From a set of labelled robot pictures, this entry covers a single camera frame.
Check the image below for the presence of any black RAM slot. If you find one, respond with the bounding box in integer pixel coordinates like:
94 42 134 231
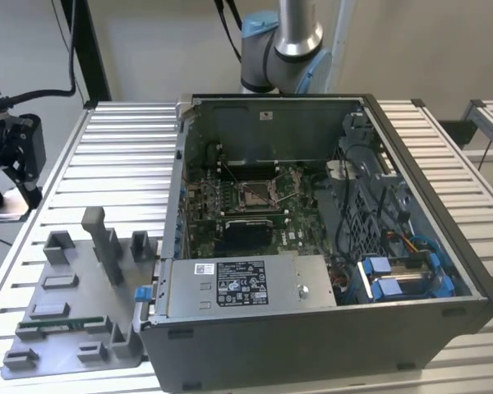
218 162 280 172
220 208 289 218

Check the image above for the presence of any CPU socket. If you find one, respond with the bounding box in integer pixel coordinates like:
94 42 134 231
239 180 279 210

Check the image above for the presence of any gray plastic parts rack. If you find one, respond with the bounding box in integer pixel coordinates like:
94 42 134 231
0 206 162 381

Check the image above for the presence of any green RAM stick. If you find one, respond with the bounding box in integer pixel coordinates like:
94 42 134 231
18 314 108 332

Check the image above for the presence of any thin metal locking lever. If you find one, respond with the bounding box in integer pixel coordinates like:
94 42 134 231
224 161 245 186

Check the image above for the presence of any black cooler module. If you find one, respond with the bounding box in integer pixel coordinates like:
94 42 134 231
224 217 274 249

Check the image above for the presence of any black power supply label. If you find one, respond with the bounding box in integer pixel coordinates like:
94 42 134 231
215 259 271 307

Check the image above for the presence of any green motherboard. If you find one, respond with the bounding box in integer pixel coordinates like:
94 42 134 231
183 163 339 264

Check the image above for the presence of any silver power supply box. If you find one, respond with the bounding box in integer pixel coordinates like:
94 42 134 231
166 254 339 320

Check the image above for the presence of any black open PC case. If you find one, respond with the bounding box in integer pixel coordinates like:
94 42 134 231
131 93 493 392

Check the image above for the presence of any gray drive cage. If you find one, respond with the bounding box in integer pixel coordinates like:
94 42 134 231
314 110 436 263

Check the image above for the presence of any blue disk carrier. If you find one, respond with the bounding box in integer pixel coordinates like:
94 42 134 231
369 273 456 303
360 250 442 275

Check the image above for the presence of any metal slat side table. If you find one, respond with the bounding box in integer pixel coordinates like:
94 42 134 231
463 98 493 166

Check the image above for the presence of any black camera cable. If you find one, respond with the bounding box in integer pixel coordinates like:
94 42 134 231
0 0 80 120

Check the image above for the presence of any black frame post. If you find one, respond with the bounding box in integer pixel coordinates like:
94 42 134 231
76 0 113 108

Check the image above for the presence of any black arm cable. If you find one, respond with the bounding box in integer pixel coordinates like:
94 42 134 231
212 0 244 63

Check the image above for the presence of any metal socket cover frame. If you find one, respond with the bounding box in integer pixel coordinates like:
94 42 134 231
274 168 304 204

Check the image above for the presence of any black wire in case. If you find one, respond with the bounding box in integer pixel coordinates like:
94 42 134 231
343 142 389 231

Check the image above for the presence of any orange yellow wire bundle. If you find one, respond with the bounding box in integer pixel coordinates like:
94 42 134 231
387 231 418 254

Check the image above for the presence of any black table bracket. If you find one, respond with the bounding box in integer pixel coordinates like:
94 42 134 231
436 118 478 151

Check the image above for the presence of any black hanging cable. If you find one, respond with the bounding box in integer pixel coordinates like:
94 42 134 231
477 139 493 172

